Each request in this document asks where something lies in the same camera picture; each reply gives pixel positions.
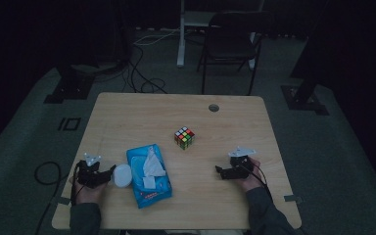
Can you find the black folding chair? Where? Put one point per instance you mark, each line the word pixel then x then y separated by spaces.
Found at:
pixel 230 42

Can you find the person's right hand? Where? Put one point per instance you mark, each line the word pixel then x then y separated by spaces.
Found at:
pixel 251 182

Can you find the person's left hand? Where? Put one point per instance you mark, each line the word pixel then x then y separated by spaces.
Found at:
pixel 89 196

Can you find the colourful puzzle cube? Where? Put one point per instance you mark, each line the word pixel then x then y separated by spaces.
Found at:
pixel 184 137

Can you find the grey tape strip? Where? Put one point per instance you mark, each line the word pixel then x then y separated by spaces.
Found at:
pixel 292 198
pixel 63 200

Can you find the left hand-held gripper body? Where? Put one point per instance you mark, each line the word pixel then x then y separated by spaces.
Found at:
pixel 88 174

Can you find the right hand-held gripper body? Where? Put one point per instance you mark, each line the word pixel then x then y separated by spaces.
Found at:
pixel 241 166

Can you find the white wet wipe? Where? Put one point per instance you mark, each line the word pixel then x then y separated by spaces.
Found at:
pixel 152 164

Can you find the black stand with base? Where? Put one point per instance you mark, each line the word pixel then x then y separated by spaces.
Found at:
pixel 302 98
pixel 70 86

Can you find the blue wet wipes pack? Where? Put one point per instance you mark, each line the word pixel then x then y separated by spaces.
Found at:
pixel 153 196

